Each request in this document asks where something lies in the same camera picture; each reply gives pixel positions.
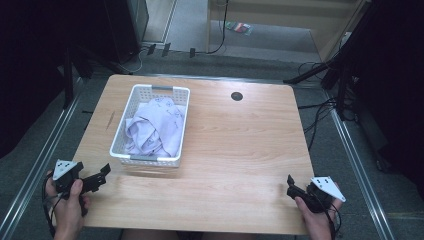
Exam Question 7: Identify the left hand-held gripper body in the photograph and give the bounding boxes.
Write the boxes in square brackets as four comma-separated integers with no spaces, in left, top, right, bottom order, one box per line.
[52,159,108,201]

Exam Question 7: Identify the pale printed garment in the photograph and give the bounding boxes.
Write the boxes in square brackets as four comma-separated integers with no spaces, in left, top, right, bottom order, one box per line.
[124,96,186,158]

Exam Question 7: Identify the white plastic basket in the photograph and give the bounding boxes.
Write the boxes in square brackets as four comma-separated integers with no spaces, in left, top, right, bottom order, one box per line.
[109,83,191,168]

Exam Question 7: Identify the dark curtain stand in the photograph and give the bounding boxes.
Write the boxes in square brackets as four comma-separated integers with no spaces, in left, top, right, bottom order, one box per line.
[61,43,96,110]

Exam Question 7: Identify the bundle of black floor cables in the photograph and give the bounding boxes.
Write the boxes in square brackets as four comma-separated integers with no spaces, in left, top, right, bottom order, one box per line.
[296,60,358,152]

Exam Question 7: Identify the person's left hand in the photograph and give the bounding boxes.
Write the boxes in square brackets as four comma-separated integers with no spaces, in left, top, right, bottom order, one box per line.
[44,170,91,240]

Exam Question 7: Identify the black cabinet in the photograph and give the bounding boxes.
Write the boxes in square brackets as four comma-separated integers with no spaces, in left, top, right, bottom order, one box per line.
[102,0,150,65]

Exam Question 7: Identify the black hanging cable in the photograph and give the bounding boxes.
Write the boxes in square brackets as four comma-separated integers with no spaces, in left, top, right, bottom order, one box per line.
[205,0,230,55]

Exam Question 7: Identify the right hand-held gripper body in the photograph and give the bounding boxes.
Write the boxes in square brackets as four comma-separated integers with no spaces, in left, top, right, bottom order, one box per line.
[295,176,347,214]

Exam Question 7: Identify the right hand-held gripper cable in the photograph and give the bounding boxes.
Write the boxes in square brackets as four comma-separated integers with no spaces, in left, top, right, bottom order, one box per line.
[316,191,343,240]

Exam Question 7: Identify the left hand-held gripper cable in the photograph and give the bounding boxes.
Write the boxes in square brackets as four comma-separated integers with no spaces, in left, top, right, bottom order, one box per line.
[41,171,64,238]

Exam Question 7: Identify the colourful packet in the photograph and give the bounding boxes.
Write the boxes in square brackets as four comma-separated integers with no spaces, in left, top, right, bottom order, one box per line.
[225,21,254,36]

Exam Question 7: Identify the black metal stand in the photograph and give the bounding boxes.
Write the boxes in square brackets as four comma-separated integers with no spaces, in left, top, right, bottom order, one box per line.
[283,0,388,122]

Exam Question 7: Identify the metal floor rail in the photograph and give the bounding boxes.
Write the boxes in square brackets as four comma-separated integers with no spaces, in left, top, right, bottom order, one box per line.
[324,93,397,240]
[0,87,84,240]

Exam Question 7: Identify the hand-held gripper cable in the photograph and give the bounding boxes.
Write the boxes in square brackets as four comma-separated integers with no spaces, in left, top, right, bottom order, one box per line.
[316,191,343,240]
[41,171,64,238]

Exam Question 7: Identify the person's right hand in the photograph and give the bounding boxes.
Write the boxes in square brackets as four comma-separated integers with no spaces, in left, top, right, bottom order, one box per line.
[294,181,344,240]

